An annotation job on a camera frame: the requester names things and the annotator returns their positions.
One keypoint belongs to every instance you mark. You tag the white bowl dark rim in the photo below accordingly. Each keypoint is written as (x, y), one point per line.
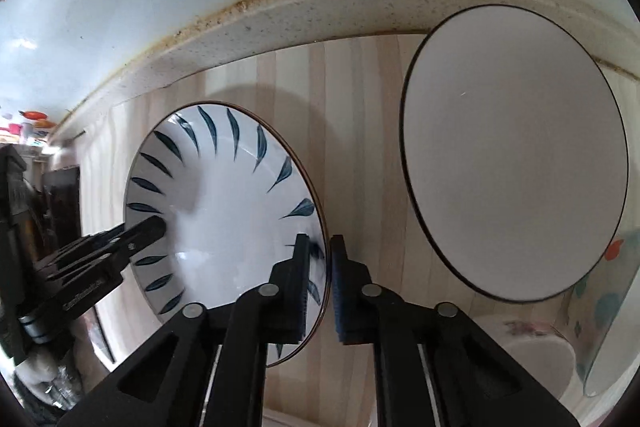
(515, 157)

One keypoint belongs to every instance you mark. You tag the striped counter mat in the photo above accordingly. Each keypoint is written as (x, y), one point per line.
(350, 132)

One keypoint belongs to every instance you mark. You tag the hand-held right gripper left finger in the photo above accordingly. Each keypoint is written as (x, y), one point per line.
(300, 287)

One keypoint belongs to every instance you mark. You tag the black glass stove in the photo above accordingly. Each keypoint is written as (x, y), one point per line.
(60, 207)

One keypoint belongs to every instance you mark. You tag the white floral bowl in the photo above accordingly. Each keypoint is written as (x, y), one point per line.
(530, 357)

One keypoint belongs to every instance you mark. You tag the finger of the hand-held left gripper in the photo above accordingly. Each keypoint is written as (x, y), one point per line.
(147, 229)

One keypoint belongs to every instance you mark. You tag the white bowl blue leaf pattern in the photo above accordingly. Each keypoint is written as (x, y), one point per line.
(225, 217)

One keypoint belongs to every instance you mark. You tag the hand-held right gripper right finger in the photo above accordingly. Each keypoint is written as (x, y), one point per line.
(340, 297)

